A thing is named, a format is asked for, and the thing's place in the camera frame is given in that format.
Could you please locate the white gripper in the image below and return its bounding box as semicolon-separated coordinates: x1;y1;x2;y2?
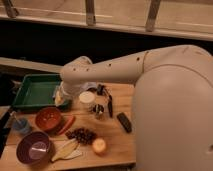
54;81;85;107

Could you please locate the orange bowl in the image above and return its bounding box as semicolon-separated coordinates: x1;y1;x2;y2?
35;107;62;132

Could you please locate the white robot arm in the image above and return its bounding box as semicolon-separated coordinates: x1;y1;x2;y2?
60;45;213;171

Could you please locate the red chili pepper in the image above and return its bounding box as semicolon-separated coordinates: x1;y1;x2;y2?
56;116;75;135

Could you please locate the green plastic tray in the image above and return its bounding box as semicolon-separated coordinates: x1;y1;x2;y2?
12;74;61;111

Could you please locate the white round container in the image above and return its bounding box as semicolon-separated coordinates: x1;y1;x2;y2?
79;91;95;110

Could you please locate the crumpled grey wrapper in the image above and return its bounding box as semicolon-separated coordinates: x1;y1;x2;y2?
83;82;97;91

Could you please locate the small glass jar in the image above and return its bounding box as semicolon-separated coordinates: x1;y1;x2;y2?
92;104;105;120

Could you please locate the bunch of dark grapes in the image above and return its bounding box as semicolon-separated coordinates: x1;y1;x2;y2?
65;127;97;145

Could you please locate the small dark bottle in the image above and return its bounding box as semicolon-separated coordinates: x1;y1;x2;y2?
97;84;105;95

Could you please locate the small blue cup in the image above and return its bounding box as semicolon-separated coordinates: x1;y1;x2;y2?
12;118;31;135

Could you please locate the banana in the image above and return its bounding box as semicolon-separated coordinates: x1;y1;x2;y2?
51;139;78;162

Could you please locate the black marker pen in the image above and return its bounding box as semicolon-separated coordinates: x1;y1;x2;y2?
107;95;113;118

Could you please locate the purple bowl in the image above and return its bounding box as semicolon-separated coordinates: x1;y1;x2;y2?
16;131;52;165

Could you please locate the yellow apple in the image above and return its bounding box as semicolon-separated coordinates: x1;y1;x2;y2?
92;138;107;155

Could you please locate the black remote control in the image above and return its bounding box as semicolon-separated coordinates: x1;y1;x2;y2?
117;113;132;133

